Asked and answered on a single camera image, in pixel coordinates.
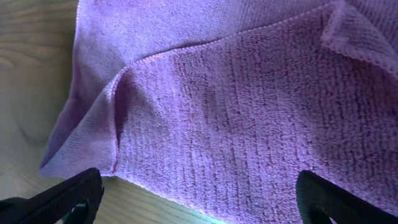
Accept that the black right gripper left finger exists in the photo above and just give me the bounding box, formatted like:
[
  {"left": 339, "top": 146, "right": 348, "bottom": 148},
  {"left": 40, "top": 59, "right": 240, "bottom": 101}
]
[{"left": 1, "top": 168, "right": 104, "bottom": 224}]

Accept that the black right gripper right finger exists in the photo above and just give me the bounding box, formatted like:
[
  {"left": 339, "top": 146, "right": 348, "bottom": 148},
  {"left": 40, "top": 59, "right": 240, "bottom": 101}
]
[{"left": 295, "top": 170, "right": 397, "bottom": 224}]

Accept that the purple cloth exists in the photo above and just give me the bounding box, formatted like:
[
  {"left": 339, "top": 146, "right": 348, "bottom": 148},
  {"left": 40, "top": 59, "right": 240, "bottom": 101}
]
[{"left": 39, "top": 1, "right": 397, "bottom": 223}]

